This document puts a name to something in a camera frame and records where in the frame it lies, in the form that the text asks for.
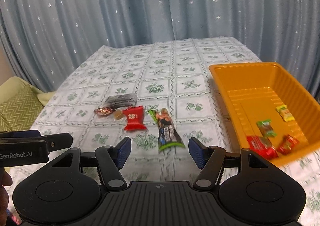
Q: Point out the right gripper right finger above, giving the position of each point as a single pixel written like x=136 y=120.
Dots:
x=209 y=160

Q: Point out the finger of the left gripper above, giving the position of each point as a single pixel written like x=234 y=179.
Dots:
x=21 y=134
x=55 y=142

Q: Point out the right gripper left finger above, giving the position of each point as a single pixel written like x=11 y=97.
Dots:
x=112 y=159

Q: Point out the dark red candy wrapper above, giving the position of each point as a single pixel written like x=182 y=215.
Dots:
x=103 y=111

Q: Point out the long green snack packet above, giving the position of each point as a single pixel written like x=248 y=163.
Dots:
x=167 y=134

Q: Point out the red snack packet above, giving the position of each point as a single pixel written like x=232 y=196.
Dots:
x=135 y=118
x=262 y=146

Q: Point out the small green snack packet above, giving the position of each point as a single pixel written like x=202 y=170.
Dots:
x=266 y=128

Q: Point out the person's left hand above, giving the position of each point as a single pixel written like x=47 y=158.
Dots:
x=5 y=180

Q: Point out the green zigzag cushion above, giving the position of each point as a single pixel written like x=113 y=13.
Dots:
x=19 y=112

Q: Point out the small tan candy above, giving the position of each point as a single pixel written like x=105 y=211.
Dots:
x=118 y=114

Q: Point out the dark clear snack packet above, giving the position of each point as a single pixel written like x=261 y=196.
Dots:
x=120 y=101

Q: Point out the orange plastic tray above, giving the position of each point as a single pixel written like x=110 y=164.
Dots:
x=252 y=91

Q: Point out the red orange candy in tray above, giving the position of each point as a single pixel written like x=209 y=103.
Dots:
x=287 y=145

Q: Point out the floral plastic tablecloth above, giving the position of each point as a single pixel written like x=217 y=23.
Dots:
x=173 y=75

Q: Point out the yellow candy in tray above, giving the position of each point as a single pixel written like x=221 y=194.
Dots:
x=285 y=113

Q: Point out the blue star curtain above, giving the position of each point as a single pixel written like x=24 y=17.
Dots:
x=44 y=41

